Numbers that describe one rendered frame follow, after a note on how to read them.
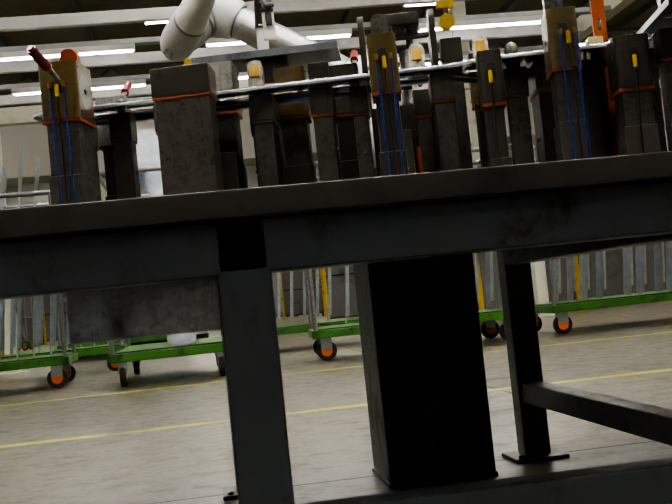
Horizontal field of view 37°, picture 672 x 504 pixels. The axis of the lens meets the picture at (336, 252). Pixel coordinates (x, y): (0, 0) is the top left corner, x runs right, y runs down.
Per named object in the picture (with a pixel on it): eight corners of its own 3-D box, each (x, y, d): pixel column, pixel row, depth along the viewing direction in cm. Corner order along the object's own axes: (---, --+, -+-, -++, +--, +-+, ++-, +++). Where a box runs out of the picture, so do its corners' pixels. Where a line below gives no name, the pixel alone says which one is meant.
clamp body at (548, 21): (566, 187, 189) (545, 5, 190) (556, 193, 200) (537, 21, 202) (601, 183, 188) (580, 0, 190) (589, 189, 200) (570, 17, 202)
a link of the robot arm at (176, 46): (162, 18, 292) (186, -8, 300) (143, 51, 307) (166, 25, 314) (198, 47, 294) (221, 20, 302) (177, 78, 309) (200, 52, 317)
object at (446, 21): (446, 88, 955) (437, 0, 959) (444, 90, 965) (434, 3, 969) (462, 87, 957) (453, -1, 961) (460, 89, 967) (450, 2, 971)
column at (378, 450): (372, 471, 304) (350, 255, 308) (471, 459, 308) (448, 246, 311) (389, 489, 274) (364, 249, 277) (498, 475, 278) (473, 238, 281)
